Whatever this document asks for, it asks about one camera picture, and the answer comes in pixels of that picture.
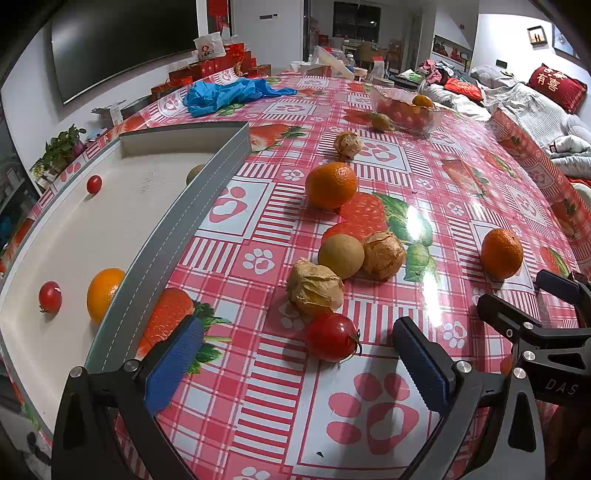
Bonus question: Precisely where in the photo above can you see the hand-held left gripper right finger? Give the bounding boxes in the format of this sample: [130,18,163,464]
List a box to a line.
[392,316,550,480]

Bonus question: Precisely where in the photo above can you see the green potted plant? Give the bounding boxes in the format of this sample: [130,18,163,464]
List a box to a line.
[30,124,87,180]

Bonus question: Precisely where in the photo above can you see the clear glass bowl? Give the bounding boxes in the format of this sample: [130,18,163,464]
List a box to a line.
[369,86,445,136]

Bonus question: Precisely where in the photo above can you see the white bag with red print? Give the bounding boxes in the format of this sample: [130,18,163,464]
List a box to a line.
[193,33,228,62]

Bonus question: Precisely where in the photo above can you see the white tray with grey rim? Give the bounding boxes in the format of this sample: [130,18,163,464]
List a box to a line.
[0,121,252,444]

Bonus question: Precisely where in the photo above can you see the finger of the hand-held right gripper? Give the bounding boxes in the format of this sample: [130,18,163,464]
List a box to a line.
[536,270,581,306]
[478,293,546,345]

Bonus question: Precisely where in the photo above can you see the red wall banner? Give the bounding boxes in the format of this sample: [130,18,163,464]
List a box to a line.
[207,0,232,29]

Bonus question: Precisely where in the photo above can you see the pile of cherry tomatoes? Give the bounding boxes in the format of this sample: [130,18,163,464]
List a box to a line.
[385,99,435,131]

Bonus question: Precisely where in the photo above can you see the red embroidered pillow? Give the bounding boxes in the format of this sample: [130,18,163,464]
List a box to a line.
[526,64,588,114]

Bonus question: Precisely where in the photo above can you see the large picture frame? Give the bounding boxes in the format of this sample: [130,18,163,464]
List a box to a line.
[551,24,581,59]

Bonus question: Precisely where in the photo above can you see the clear plastic container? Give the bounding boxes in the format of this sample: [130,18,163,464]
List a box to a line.
[313,45,356,79]

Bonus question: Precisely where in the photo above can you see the husked physalis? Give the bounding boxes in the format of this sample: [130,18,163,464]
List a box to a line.
[286,258,345,317]
[361,231,408,281]
[333,131,363,160]

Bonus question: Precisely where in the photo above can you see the black television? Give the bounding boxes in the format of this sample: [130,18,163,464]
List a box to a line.
[50,0,200,106]

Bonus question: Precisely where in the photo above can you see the heap of blue disposable gloves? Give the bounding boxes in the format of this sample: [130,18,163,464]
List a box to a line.
[182,78,297,118]

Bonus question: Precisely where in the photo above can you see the red garment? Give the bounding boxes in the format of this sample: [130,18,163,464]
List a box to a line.
[444,78,484,102]

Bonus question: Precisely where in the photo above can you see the grey bedding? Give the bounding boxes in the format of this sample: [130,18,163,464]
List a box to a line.
[422,65,591,172]

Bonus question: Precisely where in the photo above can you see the red checked strawberry tablecloth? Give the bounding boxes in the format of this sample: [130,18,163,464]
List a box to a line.
[0,69,591,480]

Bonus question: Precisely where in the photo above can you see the stack of red gift boxes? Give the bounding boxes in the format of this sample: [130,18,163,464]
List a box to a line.
[150,43,273,103]

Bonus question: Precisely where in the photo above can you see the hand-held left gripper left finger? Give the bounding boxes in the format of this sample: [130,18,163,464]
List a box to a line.
[52,315,205,480]

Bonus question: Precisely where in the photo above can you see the dark window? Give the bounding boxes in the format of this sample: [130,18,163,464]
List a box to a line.
[333,0,382,40]

